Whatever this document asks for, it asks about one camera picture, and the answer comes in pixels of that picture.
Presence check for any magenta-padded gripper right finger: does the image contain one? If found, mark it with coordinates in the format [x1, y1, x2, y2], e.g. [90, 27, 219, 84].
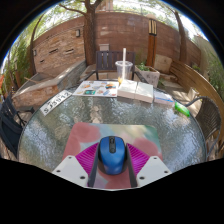
[125, 143, 173, 188]

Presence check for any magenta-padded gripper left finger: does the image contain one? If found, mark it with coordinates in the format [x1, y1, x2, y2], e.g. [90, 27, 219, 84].
[52, 142, 101, 188]

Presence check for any blue computer mouse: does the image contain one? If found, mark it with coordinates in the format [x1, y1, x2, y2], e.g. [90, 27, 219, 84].
[97, 135, 128, 176]

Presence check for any floral print mouse pad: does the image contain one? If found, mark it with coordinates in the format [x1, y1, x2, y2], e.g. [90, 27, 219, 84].
[62, 121, 164, 190]

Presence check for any green plastic bottle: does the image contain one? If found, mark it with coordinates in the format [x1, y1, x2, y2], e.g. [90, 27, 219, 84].
[174, 100, 191, 118]

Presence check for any white licence plate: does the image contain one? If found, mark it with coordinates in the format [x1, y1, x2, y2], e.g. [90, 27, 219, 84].
[39, 89, 73, 117]

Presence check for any small thin pale book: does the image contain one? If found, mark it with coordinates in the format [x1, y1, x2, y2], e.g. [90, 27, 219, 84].
[153, 90, 175, 106]

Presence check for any white book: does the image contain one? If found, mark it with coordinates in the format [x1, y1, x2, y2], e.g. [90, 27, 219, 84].
[117, 79, 138, 100]
[134, 81, 155, 104]

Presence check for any raised stone garden bed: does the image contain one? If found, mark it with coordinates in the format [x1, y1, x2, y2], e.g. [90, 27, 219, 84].
[11, 59, 88, 109]

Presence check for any colourful picture magazine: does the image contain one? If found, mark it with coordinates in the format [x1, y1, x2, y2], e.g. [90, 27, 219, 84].
[72, 80, 120, 98]

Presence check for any white square planter with plant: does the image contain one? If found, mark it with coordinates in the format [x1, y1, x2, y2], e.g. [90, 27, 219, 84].
[134, 63, 161, 88]

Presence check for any curved wooden bench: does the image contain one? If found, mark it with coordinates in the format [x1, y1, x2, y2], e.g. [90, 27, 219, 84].
[169, 59, 224, 148]

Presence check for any clear plastic cup with straw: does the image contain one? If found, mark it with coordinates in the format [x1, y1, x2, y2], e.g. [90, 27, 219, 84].
[115, 47, 134, 85]

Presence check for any square stone slab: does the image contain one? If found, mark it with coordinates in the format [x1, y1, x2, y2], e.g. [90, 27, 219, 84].
[153, 53, 173, 74]

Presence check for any dark slatted wooden chair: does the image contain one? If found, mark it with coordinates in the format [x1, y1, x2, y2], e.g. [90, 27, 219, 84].
[83, 50, 149, 84]

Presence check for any slim tree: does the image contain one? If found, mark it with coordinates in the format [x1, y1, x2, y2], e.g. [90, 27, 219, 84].
[173, 9, 188, 64]

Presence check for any large tree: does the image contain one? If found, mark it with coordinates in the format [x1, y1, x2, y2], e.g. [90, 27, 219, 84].
[58, 0, 104, 66]

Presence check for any wooden garden lamp post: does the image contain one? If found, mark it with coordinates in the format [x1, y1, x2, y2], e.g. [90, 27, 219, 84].
[145, 14, 158, 68]

